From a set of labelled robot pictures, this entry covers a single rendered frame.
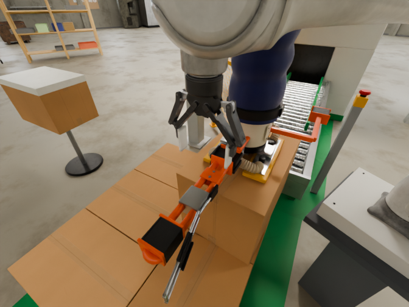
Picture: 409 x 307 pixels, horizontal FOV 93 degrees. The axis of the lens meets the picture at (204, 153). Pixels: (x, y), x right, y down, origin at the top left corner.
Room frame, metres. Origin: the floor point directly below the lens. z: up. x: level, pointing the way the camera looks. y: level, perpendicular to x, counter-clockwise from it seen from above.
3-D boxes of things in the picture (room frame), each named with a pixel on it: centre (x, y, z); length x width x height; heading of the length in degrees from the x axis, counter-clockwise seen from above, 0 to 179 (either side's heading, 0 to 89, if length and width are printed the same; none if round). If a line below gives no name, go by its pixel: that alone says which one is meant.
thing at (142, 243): (0.24, 0.10, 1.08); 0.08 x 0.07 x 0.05; 150
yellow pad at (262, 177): (0.71, -0.29, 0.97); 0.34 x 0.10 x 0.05; 150
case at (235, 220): (0.76, -0.21, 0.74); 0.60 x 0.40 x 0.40; 147
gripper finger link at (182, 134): (0.43, 0.06, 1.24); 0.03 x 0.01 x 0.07; 149
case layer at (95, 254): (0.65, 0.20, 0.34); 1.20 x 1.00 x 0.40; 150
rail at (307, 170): (1.93, -1.27, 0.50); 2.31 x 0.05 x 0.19; 150
